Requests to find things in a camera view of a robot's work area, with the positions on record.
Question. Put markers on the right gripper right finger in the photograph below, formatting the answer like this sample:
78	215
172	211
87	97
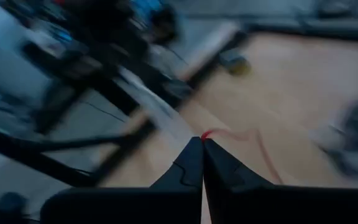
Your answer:
275	205

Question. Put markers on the red rubber band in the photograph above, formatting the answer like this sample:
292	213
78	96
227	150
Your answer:
208	134

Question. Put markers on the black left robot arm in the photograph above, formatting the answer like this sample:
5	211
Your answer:
104	37

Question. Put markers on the tape roll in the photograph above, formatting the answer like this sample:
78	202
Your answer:
236	63

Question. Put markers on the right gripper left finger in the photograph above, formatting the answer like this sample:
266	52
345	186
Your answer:
135	205

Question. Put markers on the clear zip bag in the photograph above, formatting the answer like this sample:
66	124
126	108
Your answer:
353	133

